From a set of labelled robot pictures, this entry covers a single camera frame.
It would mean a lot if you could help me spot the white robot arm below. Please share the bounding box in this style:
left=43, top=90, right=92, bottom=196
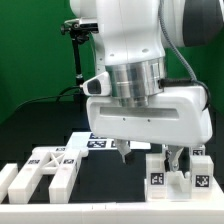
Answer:
left=70, top=0, right=224, bottom=170

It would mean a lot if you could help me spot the right white tag cube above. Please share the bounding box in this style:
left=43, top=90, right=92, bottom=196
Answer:
left=189, top=145, right=206, bottom=156

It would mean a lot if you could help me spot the rear camera on stand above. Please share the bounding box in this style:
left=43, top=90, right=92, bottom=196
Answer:
left=60, top=18, right=98, bottom=86

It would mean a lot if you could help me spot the black cable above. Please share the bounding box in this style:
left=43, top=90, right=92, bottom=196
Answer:
left=13, top=85, right=88, bottom=113

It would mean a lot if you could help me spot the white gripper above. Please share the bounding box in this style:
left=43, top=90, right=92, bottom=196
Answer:
left=87, top=86, right=213, bottom=172

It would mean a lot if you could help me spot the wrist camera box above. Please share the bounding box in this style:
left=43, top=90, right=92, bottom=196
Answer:
left=83, top=72, right=112, bottom=96

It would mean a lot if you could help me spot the white U-shaped fence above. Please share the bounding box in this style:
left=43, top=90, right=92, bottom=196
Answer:
left=0, top=163, right=224, bottom=224

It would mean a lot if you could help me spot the white chair seat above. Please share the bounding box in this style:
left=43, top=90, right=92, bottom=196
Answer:
left=144, top=169, right=214, bottom=202

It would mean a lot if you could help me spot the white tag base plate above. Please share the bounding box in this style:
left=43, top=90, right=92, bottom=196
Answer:
left=66, top=132, right=151, bottom=150

